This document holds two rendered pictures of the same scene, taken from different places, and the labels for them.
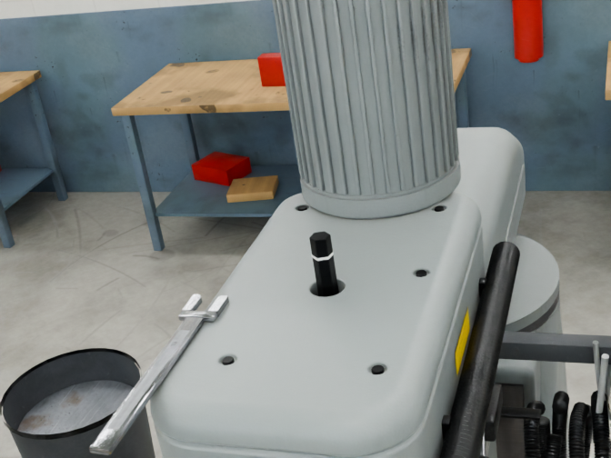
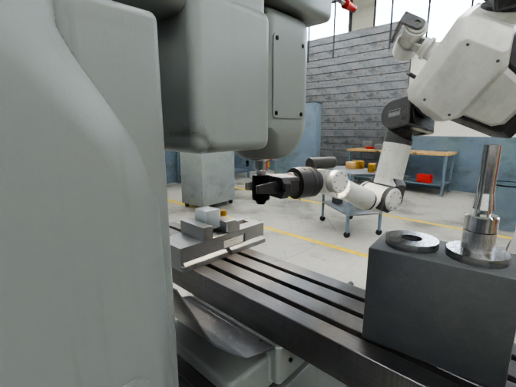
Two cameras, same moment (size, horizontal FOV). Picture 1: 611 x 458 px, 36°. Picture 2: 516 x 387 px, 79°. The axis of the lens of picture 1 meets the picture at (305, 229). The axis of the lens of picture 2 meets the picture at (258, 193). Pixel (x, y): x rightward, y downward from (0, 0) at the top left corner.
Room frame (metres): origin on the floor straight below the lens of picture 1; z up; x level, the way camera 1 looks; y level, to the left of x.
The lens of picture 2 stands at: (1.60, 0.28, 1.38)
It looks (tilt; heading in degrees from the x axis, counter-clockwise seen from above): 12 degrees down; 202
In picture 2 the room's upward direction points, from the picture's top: straight up
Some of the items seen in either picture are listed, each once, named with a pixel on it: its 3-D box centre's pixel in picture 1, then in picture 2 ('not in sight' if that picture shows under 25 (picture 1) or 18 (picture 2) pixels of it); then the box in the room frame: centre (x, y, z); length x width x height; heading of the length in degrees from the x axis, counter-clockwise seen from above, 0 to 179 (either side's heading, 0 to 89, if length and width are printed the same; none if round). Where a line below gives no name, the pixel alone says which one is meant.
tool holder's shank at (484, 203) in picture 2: not in sight; (487, 180); (1.01, 0.44, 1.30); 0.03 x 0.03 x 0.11
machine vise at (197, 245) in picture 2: not in sight; (215, 233); (0.74, -0.22, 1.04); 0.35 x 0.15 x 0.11; 158
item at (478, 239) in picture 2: not in sight; (478, 235); (1.01, 0.44, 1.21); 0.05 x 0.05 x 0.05
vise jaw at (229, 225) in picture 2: not in sight; (220, 222); (0.71, -0.21, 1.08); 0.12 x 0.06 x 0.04; 68
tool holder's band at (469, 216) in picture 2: not in sight; (481, 217); (1.01, 0.44, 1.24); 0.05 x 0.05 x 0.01
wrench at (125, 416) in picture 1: (161, 365); not in sight; (0.74, 0.15, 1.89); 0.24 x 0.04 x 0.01; 158
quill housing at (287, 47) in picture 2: not in sight; (259, 91); (0.85, -0.02, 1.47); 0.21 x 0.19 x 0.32; 69
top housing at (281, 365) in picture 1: (340, 343); not in sight; (0.86, -0.02, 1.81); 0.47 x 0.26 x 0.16; 159
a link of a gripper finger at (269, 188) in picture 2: not in sight; (267, 189); (0.87, 0.01, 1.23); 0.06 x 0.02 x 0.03; 144
